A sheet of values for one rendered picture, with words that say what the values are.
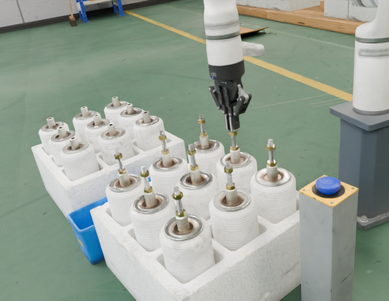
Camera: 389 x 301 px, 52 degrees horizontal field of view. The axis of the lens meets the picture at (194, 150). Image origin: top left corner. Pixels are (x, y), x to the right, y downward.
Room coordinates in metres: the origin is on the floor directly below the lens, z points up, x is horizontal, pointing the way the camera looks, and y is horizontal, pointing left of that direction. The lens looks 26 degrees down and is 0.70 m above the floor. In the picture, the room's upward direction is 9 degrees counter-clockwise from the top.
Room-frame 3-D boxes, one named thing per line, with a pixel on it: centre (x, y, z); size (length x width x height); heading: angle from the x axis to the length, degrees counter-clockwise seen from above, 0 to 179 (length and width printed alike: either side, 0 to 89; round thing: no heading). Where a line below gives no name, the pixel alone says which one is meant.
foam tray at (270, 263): (0.76, 0.01, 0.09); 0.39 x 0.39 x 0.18; 33
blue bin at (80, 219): (0.94, 0.22, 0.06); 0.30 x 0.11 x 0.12; 121
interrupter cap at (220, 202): (0.66, -0.06, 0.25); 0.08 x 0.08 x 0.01
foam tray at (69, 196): (1.21, 0.29, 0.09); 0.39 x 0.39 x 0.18; 30
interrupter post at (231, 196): (0.66, -0.06, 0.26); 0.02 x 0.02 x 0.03
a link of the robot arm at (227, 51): (0.83, -0.11, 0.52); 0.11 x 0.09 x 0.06; 118
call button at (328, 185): (0.56, -0.21, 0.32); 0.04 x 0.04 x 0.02
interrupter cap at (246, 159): (0.82, -0.09, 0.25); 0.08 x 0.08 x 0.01
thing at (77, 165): (1.05, 0.33, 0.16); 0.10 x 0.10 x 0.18
